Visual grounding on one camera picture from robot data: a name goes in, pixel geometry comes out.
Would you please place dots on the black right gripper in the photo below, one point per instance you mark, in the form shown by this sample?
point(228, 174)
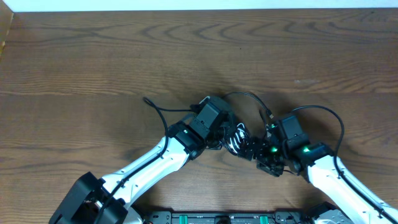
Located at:
point(259, 146)

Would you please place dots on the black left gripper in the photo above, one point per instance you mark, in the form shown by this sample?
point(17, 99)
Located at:
point(230, 137)

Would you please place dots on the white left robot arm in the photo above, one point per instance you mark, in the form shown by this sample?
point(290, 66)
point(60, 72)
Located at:
point(110, 198)

